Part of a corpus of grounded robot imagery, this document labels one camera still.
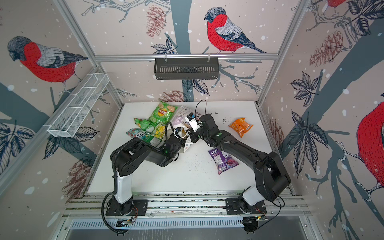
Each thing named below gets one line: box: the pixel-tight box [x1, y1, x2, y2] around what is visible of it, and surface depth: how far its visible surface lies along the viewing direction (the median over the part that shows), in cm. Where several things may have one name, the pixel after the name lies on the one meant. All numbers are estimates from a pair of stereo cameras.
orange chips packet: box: [228, 117, 254, 138], surface depth 103 cm
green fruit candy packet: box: [152, 122, 166, 140], surface depth 99 cm
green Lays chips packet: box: [148, 101, 178, 124], surface depth 109 cm
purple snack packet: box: [208, 148, 239, 175], surface depth 87 cm
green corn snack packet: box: [133, 117, 153, 131], surface depth 102 cm
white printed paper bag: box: [169, 105, 202, 153], surface depth 85 cm
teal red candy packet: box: [126, 128, 148, 139], surface depth 97 cm
